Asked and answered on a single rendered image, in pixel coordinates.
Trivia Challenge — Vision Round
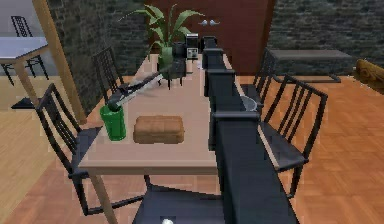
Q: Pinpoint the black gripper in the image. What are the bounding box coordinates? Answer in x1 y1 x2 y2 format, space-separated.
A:
107 41 188 112

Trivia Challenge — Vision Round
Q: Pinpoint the black slatted dining chair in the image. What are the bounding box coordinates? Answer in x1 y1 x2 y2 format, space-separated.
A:
92 46 125 103
35 83 152 217
132 184 225 224
0 15 50 86
240 48 278 105
259 74 329 199

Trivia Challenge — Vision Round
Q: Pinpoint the green cup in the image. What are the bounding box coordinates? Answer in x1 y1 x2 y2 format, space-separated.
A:
99 104 128 142

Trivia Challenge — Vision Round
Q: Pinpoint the green plant pot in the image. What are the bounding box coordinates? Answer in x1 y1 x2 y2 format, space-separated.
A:
157 46 175 73

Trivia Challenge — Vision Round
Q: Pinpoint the light wooden dining table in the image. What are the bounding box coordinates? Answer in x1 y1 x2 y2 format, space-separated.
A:
78 53 281 224

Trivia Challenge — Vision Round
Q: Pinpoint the green house plant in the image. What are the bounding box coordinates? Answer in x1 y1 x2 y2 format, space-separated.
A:
118 3 205 58

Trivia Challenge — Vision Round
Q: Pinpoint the black floor mat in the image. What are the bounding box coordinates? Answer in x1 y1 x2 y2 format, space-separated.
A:
10 97 43 111

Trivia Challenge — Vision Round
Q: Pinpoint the white table with wooden legs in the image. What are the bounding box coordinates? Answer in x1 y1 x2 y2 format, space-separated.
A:
0 36 50 105

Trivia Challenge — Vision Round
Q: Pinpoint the red-brown door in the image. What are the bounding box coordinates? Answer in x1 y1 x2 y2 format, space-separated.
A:
145 0 278 76

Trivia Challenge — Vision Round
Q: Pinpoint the grey bowl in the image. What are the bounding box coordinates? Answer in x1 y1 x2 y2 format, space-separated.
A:
240 95 260 113

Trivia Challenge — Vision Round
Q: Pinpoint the grey low bench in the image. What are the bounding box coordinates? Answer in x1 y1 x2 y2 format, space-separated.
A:
266 49 354 84

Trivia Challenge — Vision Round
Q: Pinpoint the brown wooden furniture piece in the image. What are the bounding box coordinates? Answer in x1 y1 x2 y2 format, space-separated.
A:
354 58 384 95

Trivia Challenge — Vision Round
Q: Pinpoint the light wooden post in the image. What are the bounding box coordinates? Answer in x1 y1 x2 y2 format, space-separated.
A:
31 0 88 125

